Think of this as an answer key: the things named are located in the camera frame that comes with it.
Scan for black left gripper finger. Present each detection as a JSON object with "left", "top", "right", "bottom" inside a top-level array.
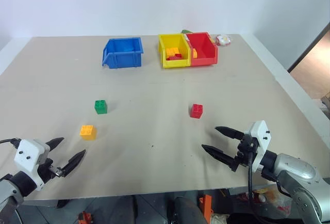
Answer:
[
  {"left": 45, "top": 137, "right": 65, "bottom": 154},
  {"left": 61, "top": 149, "right": 87, "bottom": 178}
]

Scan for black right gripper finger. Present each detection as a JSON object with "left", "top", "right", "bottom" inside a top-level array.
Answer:
[
  {"left": 201, "top": 144, "right": 237, "bottom": 168},
  {"left": 214, "top": 126, "right": 244, "bottom": 140}
]

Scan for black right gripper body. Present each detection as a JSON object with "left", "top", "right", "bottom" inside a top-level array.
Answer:
[{"left": 230, "top": 134, "right": 259, "bottom": 173}]

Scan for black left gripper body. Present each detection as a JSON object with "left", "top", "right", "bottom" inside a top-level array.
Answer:
[{"left": 37, "top": 147, "right": 65, "bottom": 184}]

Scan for yellow toy brick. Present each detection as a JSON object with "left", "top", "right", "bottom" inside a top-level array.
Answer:
[{"left": 79, "top": 124, "right": 97, "bottom": 141}]

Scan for red toy brick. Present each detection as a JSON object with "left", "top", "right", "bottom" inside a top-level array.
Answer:
[{"left": 189, "top": 103, "right": 204, "bottom": 119}]

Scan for colourful snack bag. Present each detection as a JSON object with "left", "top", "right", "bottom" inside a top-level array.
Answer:
[{"left": 236, "top": 185, "right": 292, "bottom": 218}]

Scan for small orange black device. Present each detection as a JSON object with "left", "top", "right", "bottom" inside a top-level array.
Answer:
[{"left": 78, "top": 211, "right": 94, "bottom": 224}]

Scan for green toy brick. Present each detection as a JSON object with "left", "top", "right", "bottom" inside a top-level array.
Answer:
[{"left": 94, "top": 100, "right": 108, "bottom": 115}]

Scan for dark rounded shape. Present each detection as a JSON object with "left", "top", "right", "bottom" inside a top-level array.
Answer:
[{"left": 167, "top": 196, "right": 205, "bottom": 224}]

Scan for yellow plastic storage bin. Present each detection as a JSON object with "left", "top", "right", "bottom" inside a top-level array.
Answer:
[{"left": 157, "top": 33, "right": 192, "bottom": 69}]

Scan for red plastic storage bin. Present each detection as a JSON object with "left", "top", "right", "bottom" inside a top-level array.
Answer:
[{"left": 185, "top": 31, "right": 219, "bottom": 67}]

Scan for clear bag with red-white item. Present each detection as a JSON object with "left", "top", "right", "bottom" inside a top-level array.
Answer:
[{"left": 214, "top": 34, "right": 232, "bottom": 47}]

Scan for bricks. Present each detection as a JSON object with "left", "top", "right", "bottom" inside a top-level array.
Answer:
[{"left": 166, "top": 47, "right": 182, "bottom": 57}]

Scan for blue plastic storage bin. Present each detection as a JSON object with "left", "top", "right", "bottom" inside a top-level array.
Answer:
[{"left": 102, "top": 37, "right": 144, "bottom": 69}]

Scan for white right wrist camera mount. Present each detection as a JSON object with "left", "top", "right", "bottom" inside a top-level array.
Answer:
[{"left": 243, "top": 120, "right": 273, "bottom": 174}]

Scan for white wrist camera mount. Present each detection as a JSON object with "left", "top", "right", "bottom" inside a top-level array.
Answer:
[
  {"left": 243, "top": 120, "right": 273, "bottom": 174},
  {"left": 14, "top": 139, "right": 51, "bottom": 192}
]

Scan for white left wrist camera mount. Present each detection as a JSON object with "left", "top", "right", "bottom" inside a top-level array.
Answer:
[{"left": 14, "top": 139, "right": 51, "bottom": 192}]

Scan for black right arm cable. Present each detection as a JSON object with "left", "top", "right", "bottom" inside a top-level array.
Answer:
[{"left": 246, "top": 143, "right": 284, "bottom": 224}]

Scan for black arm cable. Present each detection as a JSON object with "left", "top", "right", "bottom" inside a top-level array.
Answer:
[
  {"left": 246, "top": 143, "right": 284, "bottom": 224},
  {"left": 0, "top": 138, "right": 21, "bottom": 148}
]

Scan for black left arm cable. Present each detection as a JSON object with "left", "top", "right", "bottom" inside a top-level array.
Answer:
[{"left": 0, "top": 138, "right": 21, "bottom": 148}]

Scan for orange bracket under table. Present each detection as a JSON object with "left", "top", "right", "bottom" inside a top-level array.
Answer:
[{"left": 197, "top": 194, "right": 214, "bottom": 224}]

